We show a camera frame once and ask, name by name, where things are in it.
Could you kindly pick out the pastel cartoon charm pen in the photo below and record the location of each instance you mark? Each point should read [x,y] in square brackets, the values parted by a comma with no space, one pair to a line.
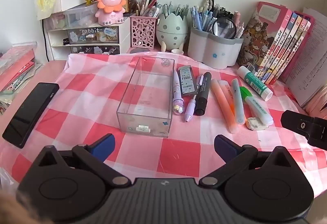
[176,91]

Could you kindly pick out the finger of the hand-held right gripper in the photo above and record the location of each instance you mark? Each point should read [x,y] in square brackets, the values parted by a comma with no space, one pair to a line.
[293,123]

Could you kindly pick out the green highlighter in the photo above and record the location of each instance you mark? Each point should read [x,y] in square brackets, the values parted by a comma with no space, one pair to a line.
[258,109]

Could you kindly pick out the black marker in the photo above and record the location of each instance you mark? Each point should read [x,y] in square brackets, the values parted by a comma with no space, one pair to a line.
[203,96]

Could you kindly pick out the clear lidded storage box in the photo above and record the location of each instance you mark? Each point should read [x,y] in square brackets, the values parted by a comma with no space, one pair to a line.
[76,15]

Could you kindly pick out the grey pencil lead case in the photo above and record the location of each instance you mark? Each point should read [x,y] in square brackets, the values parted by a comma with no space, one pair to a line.
[186,80]

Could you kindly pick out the lilac mechanical pencil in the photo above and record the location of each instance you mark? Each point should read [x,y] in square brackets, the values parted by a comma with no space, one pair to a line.
[190,110]

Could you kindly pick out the pink checked tablecloth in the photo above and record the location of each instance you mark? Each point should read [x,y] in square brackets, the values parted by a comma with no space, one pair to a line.
[89,101]

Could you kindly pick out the pale teal highlighter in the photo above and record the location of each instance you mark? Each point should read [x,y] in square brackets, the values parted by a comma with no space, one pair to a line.
[238,101]

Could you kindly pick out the bunch of pens in pink holder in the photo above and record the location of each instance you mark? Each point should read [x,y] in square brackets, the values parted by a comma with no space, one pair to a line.
[148,6]

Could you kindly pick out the green and white glue stick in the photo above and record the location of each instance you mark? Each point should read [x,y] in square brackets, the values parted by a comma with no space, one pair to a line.
[255,83]

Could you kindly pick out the open book with text pages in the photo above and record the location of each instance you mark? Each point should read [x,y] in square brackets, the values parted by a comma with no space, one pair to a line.
[311,60]

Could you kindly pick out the black smartphone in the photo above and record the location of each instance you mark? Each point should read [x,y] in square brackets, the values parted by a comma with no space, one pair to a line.
[28,114]

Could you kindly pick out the bunch of pens in egg holder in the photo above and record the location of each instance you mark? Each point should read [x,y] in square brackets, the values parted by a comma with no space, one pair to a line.
[166,9]

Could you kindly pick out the clear plastic drawer box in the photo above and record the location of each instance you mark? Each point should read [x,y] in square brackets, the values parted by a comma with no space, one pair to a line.
[145,101]

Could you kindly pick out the white eraser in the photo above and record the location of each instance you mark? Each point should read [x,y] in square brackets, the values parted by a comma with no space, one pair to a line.
[253,123]

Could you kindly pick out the bunch of pens in flower holder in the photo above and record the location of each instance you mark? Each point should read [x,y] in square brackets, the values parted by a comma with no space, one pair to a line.
[204,19]

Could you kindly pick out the pink comic book with cover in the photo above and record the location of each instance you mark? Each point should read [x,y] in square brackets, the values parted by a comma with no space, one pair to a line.
[263,34]

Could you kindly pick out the black magnifying glass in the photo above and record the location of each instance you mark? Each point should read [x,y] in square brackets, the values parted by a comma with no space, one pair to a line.
[223,28]

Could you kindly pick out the plastic bag with yellow contents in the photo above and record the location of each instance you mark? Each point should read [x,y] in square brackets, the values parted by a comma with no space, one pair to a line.
[46,1]

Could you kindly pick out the white flower-shaped pen holder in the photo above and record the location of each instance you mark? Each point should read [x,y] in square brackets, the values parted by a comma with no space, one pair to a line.
[212,50]

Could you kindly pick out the pink perforated pen holder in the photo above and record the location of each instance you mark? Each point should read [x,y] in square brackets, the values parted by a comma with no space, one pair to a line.
[143,34]

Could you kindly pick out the small clear storage drawer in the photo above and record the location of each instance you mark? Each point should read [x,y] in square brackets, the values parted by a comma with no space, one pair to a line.
[55,22]

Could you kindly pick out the egg-shaped pen holder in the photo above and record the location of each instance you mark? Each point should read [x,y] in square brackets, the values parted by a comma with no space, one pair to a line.
[172,32]

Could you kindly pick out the white desktop drawer organiser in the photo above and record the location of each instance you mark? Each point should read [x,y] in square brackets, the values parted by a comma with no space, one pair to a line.
[57,34]

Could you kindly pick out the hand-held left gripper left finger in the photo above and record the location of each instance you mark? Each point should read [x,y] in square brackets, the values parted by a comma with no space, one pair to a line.
[102,146]

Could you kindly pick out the orange highlighter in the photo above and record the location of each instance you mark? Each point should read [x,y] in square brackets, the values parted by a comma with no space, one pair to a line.
[229,91]

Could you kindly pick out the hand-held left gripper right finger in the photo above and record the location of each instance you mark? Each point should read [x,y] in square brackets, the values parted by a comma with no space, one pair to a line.
[224,146]

